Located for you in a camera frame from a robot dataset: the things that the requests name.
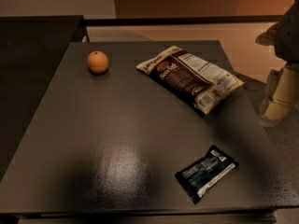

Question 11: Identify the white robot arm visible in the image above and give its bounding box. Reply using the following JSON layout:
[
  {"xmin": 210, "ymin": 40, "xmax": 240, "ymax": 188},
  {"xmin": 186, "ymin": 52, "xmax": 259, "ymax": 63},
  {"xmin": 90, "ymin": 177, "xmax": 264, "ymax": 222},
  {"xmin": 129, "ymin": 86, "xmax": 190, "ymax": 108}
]
[{"xmin": 255, "ymin": 0, "xmax": 299, "ymax": 127}]

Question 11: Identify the brown chip bag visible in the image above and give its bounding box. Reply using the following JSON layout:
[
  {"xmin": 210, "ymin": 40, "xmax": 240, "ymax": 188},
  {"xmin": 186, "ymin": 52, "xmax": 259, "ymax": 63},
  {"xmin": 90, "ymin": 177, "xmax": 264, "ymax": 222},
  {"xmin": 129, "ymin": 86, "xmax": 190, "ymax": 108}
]
[{"xmin": 136, "ymin": 46, "xmax": 244, "ymax": 115}]

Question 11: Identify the dark wall rail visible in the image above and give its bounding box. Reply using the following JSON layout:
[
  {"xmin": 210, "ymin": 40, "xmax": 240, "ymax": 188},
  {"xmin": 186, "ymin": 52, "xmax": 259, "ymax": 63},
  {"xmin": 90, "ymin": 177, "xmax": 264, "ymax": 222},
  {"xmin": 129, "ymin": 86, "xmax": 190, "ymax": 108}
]
[{"xmin": 85, "ymin": 15, "xmax": 282, "ymax": 26}]

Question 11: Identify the orange fruit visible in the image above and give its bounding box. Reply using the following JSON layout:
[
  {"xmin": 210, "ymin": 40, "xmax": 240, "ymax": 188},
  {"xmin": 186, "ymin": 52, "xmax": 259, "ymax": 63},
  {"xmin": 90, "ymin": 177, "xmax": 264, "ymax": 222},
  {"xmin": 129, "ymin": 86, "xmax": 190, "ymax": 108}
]
[{"xmin": 87, "ymin": 51, "xmax": 108, "ymax": 75}]

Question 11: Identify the black snack packet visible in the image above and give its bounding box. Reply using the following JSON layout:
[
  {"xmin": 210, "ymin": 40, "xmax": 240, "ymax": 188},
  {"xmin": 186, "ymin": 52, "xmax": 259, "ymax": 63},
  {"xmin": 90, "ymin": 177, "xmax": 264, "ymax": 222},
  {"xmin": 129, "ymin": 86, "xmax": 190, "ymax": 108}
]
[{"xmin": 175, "ymin": 146, "xmax": 239, "ymax": 204}]

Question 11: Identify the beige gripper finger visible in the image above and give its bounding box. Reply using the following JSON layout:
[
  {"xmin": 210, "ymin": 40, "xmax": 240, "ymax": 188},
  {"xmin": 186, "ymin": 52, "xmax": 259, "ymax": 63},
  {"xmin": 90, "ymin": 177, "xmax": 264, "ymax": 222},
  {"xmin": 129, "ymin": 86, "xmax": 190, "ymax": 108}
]
[{"xmin": 259, "ymin": 63, "xmax": 299, "ymax": 127}]

